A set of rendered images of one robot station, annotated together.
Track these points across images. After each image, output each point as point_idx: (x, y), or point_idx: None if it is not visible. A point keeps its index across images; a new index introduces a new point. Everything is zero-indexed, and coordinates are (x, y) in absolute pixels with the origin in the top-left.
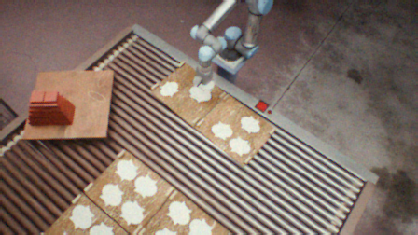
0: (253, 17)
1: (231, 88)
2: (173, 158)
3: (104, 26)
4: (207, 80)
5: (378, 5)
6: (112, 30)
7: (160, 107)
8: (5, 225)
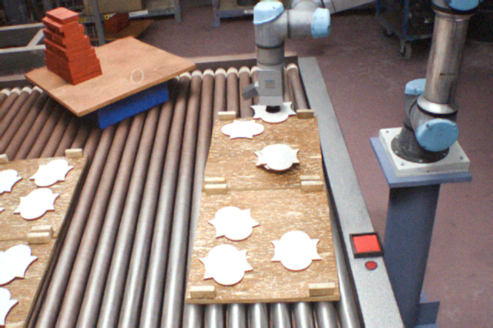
0: (437, 19)
1: (348, 188)
2: (116, 207)
3: (342, 123)
4: (265, 93)
5: None
6: (347, 132)
7: (199, 144)
8: None
